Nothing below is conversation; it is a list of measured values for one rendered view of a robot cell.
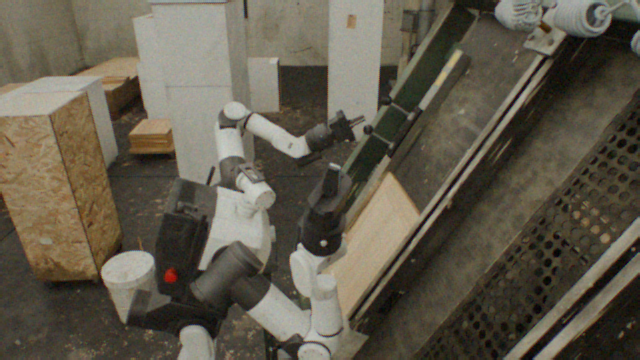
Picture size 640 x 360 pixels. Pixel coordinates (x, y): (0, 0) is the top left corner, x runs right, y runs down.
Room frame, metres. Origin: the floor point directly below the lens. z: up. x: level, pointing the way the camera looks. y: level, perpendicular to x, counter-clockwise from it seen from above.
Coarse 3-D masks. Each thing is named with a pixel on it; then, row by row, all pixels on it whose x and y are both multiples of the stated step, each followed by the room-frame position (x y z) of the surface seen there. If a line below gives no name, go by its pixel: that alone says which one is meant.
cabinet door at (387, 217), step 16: (384, 192) 1.26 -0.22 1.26; (400, 192) 1.18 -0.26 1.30; (368, 208) 1.29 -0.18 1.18; (384, 208) 1.21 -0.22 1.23; (400, 208) 1.13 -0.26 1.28; (416, 208) 1.09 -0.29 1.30; (368, 224) 1.23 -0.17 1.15; (384, 224) 1.15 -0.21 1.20; (400, 224) 1.08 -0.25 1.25; (352, 240) 1.24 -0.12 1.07; (368, 240) 1.16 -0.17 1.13; (384, 240) 1.09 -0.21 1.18; (400, 240) 1.03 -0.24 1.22; (352, 256) 1.18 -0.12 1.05; (368, 256) 1.11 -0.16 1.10; (384, 256) 1.04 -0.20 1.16; (336, 272) 1.20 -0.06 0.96; (352, 272) 1.12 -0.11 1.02; (368, 272) 1.05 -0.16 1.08; (352, 288) 1.06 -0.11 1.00; (352, 304) 1.01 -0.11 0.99
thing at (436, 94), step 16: (464, 64) 1.36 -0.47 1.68; (448, 80) 1.35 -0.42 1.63; (432, 96) 1.35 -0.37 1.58; (432, 112) 1.34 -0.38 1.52; (416, 128) 1.34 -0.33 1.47; (400, 144) 1.33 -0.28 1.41; (384, 160) 1.36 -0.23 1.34; (400, 160) 1.33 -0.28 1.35; (384, 176) 1.32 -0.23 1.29; (368, 192) 1.32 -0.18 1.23; (352, 208) 1.34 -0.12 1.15; (352, 224) 1.31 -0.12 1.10
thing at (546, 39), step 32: (544, 32) 0.97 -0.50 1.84; (544, 64) 0.95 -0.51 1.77; (576, 64) 0.94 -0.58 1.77; (512, 96) 0.96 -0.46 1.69; (544, 96) 0.93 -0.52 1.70; (512, 128) 0.92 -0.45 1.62; (480, 160) 0.91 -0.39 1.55; (448, 192) 0.92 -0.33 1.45; (480, 192) 0.91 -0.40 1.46; (416, 224) 0.94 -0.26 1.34; (448, 224) 0.90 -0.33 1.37; (416, 256) 0.89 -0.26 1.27; (384, 288) 0.88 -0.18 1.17; (352, 320) 0.88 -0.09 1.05; (352, 352) 0.86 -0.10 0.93
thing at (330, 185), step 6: (330, 168) 0.67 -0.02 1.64; (336, 168) 0.66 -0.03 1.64; (330, 174) 0.67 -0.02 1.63; (336, 174) 0.66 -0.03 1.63; (324, 180) 0.68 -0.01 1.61; (330, 180) 0.67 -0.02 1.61; (336, 180) 0.67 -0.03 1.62; (324, 186) 0.68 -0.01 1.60; (330, 186) 0.67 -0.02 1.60; (336, 186) 0.67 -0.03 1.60; (324, 192) 0.67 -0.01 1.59; (330, 192) 0.67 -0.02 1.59; (336, 192) 0.67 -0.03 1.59
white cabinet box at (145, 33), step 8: (144, 16) 5.32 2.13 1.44; (152, 16) 5.43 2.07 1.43; (136, 24) 5.07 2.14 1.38; (144, 24) 5.07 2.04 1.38; (152, 24) 5.07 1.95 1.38; (136, 32) 5.07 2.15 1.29; (144, 32) 5.07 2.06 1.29; (152, 32) 5.07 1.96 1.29; (136, 40) 5.07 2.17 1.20; (144, 40) 5.07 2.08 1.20; (152, 40) 5.07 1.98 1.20; (144, 48) 5.07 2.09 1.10; (152, 48) 5.07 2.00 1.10; (144, 56) 5.07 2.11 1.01; (152, 56) 5.07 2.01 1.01; (144, 64) 5.07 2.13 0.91; (152, 64) 5.07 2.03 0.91; (160, 64) 5.07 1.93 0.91; (144, 72) 5.07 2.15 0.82; (152, 72) 5.07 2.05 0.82; (160, 72) 5.07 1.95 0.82
